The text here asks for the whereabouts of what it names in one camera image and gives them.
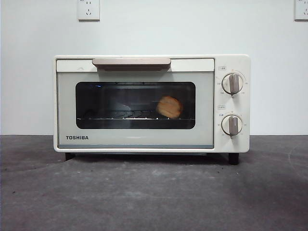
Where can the golden twisted bread loaf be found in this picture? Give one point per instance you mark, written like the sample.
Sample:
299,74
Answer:
169,107

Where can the cream brown oven knob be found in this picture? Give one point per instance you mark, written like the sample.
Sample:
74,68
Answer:
232,124
232,83

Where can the black oven foot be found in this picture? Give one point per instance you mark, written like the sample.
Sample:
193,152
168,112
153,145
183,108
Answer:
233,158
69,156

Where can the cream Toshiba toaster oven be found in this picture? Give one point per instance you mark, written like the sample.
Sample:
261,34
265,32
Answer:
231,62

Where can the white wall socket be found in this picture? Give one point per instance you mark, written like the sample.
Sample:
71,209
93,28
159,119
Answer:
302,10
88,10

